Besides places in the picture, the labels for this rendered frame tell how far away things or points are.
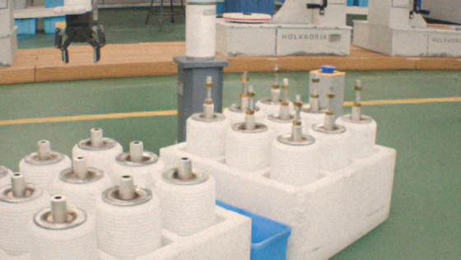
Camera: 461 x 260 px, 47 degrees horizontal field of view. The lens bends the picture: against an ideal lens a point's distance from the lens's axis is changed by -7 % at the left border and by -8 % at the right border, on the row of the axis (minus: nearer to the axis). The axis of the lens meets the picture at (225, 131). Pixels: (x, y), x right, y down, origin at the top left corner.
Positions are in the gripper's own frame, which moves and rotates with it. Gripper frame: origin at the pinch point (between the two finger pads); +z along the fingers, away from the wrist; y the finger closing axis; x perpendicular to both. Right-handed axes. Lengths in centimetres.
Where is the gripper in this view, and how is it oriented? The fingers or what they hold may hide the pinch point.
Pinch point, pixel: (81, 61)
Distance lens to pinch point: 160.2
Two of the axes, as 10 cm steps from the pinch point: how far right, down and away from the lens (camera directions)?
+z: 0.2, 9.5, 3.3
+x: -1.3, 3.3, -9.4
